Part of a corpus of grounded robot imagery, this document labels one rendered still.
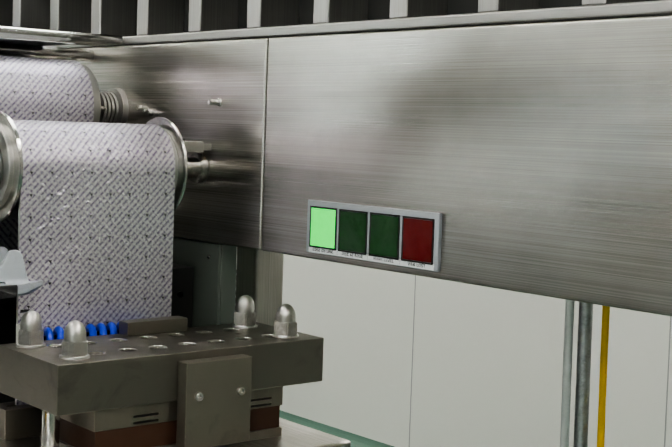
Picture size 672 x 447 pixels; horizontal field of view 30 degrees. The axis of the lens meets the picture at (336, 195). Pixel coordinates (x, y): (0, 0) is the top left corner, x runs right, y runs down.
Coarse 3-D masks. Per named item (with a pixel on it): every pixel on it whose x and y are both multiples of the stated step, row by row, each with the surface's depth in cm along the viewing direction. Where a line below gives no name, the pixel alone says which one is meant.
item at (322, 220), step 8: (312, 208) 166; (312, 216) 166; (320, 216) 165; (328, 216) 164; (312, 224) 166; (320, 224) 165; (328, 224) 164; (312, 232) 166; (320, 232) 165; (328, 232) 164; (312, 240) 166; (320, 240) 165; (328, 240) 164
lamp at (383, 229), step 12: (372, 216) 157; (384, 216) 156; (372, 228) 157; (384, 228) 156; (396, 228) 154; (372, 240) 157; (384, 240) 156; (396, 240) 154; (372, 252) 157; (384, 252) 156; (396, 252) 154
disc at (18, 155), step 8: (0, 112) 166; (0, 120) 165; (8, 120) 164; (8, 128) 164; (16, 128) 163; (16, 136) 162; (16, 144) 162; (16, 152) 162; (16, 160) 162; (16, 168) 162; (16, 176) 162; (16, 184) 162; (16, 192) 162; (8, 200) 164; (16, 200) 162; (0, 208) 166; (8, 208) 164; (0, 216) 166; (8, 216) 165
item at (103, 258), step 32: (32, 224) 164; (64, 224) 167; (96, 224) 170; (128, 224) 173; (160, 224) 177; (32, 256) 164; (64, 256) 167; (96, 256) 170; (128, 256) 174; (160, 256) 177; (64, 288) 168; (96, 288) 171; (128, 288) 174; (160, 288) 177; (64, 320) 168; (96, 320) 171
